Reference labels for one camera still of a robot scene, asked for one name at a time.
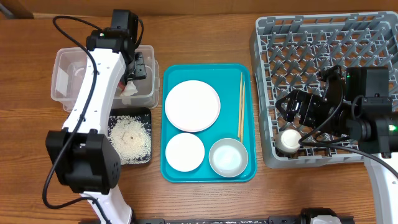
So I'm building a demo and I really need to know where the white cup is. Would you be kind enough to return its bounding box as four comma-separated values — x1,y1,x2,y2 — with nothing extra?
275,129,302,154

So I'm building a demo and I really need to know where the white tissue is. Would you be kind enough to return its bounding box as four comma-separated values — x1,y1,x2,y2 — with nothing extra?
119,81,137,105

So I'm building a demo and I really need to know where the pile of rice grains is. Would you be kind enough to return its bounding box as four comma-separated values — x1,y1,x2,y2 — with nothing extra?
108,114,152,165

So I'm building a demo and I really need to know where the pink bowl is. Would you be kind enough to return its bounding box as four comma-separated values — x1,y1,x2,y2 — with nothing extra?
165,133,205,172

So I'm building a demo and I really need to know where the red snack wrapper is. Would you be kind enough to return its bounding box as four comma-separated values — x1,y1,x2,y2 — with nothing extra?
118,82,123,91

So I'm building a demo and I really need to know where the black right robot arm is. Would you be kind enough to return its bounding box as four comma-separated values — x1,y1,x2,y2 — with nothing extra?
275,65,397,223

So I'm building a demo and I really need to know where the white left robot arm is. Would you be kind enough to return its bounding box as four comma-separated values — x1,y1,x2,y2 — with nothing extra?
42,9,147,223

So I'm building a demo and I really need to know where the grey dishwasher rack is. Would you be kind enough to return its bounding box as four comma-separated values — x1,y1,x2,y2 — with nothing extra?
249,11,397,169

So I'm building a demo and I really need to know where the clear plastic waste bin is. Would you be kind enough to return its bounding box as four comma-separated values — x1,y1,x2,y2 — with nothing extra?
51,45,160,112

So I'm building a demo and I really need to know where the wooden chopstick right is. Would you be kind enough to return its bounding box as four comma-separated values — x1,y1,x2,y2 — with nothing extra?
239,83,246,144

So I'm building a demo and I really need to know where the wooden chopstick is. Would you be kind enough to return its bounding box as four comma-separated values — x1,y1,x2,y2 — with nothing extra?
239,83,246,144
238,73,243,138

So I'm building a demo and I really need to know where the wooden chopstick left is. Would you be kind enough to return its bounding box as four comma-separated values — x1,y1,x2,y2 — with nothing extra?
238,73,243,138

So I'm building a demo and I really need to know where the teal plastic serving tray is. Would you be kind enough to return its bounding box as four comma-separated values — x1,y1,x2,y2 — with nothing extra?
160,63,257,183

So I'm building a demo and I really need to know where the grey bowl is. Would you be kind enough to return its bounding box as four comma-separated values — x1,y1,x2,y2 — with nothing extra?
208,138,249,178

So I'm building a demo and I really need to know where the black rectangular tray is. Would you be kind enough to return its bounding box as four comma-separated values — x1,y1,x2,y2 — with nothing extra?
107,107,152,166

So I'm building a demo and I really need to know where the pink round plate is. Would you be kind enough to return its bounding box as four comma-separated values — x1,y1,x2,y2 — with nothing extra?
165,80,221,133

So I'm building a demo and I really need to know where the black rail at table edge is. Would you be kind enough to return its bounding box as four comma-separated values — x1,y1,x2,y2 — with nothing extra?
136,207,355,224

